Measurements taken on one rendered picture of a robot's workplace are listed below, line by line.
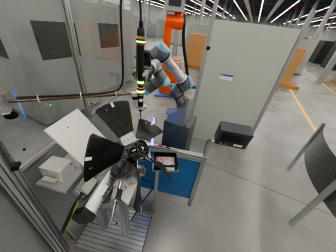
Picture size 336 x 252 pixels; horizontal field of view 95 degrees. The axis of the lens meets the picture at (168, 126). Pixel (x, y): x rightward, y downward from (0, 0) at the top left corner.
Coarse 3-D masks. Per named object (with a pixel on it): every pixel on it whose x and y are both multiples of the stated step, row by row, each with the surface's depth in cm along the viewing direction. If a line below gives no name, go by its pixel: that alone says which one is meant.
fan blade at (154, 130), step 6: (138, 120) 125; (144, 120) 127; (138, 126) 120; (144, 126) 122; (150, 126) 124; (156, 126) 128; (138, 132) 115; (144, 132) 116; (150, 132) 118; (156, 132) 121; (144, 138) 111; (150, 138) 112
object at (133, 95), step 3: (132, 93) 85; (135, 93) 85; (132, 96) 86; (135, 96) 86; (135, 99) 87; (135, 102) 88; (135, 105) 89; (144, 105) 93; (138, 108) 90; (141, 108) 90; (144, 108) 91
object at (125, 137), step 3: (129, 132) 100; (132, 132) 100; (123, 135) 98; (126, 135) 99; (129, 135) 99; (132, 135) 100; (120, 138) 98; (123, 138) 98; (126, 138) 99; (129, 138) 99; (132, 138) 99; (135, 138) 100; (123, 141) 98; (126, 141) 98; (129, 141) 99; (132, 141) 99; (123, 144) 98; (126, 144) 98
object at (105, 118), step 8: (120, 104) 102; (128, 104) 106; (96, 112) 94; (104, 112) 96; (112, 112) 98; (120, 112) 100; (128, 112) 103; (104, 120) 96; (112, 120) 97; (120, 120) 99; (128, 120) 101; (112, 128) 97; (120, 128) 98; (128, 128) 99; (120, 136) 98
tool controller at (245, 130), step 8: (224, 128) 124; (232, 128) 125; (240, 128) 125; (248, 128) 126; (216, 136) 133; (224, 136) 127; (232, 136) 126; (240, 136) 124; (248, 136) 122; (224, 144) 132; (232, 144) 133; (240, 144) 131
